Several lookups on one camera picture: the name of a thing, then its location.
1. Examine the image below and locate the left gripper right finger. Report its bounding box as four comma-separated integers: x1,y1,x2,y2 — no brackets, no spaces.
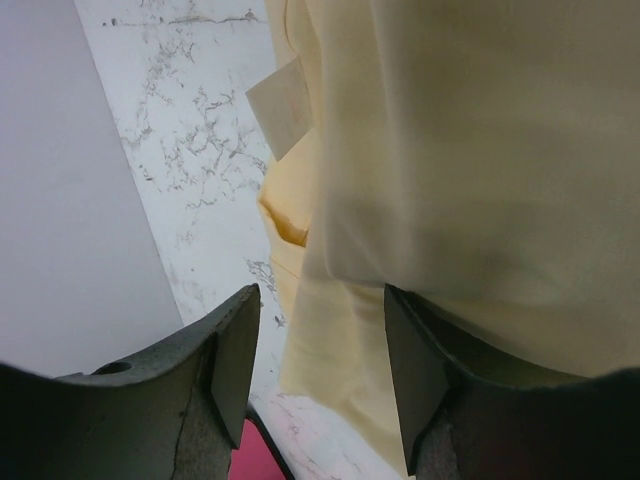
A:
384,286,639,479

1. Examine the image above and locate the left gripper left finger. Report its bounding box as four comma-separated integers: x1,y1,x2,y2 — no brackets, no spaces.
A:
1,284,261,479

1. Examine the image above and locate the cream yellow t shirt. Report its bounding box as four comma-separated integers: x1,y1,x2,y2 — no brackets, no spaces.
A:
258,1,639,473

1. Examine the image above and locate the black pink drawer unit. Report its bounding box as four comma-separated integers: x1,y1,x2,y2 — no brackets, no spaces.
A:
228,405,295,480

